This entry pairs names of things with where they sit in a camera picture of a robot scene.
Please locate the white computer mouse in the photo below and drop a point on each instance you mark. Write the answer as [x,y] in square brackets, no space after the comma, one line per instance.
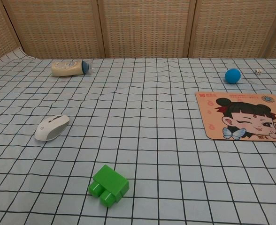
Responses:
[48,128]

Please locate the cartoon girl mouse pad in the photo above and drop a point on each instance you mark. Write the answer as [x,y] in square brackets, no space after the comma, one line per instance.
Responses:
[213,112]

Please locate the blue checked tablecloth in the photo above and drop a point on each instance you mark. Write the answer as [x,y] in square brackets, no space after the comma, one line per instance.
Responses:
[138,122]

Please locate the green toy building block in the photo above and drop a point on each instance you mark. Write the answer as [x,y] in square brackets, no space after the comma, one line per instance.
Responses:
[111,180]

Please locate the cream bottle with blue cap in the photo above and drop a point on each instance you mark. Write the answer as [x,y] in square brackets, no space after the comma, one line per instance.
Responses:
[66,68]

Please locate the blue ball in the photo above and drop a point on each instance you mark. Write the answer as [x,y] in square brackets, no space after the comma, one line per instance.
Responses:
[232,76]

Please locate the small white die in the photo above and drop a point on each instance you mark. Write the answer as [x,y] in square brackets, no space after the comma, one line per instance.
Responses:
[258,72]

